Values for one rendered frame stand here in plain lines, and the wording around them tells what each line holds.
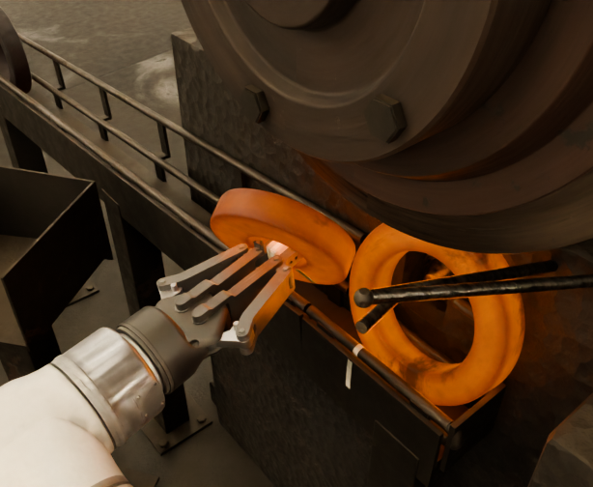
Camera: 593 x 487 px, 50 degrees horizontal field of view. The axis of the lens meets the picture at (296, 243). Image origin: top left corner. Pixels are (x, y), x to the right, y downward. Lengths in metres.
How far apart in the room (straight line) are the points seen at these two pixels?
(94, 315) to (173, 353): 1.22
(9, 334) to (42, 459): 0.39
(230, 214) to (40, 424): 0.25
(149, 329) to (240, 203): 0.15
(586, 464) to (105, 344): 0.37
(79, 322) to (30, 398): 1.24
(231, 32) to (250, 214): 0.21
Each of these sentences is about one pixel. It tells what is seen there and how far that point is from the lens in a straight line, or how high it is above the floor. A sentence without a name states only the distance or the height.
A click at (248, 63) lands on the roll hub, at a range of 0.44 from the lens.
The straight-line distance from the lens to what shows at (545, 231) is 0.42.
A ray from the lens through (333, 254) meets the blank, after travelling 0.62.
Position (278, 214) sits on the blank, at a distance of 0.60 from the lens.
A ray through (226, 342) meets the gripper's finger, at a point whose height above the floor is 0.77.
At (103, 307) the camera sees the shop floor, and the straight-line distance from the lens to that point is 1.78.
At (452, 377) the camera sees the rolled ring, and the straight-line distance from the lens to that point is 0.61.
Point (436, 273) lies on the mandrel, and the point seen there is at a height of 0.75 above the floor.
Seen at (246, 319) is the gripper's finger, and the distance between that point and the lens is 0.57.
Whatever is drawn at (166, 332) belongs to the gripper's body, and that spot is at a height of 0.79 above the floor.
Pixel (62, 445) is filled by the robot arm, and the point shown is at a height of 0.79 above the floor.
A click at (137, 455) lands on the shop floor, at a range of 1.46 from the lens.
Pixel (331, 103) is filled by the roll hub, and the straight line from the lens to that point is 0.38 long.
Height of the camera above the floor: 1.19
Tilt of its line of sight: 39 degrees down
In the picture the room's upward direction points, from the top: straight up
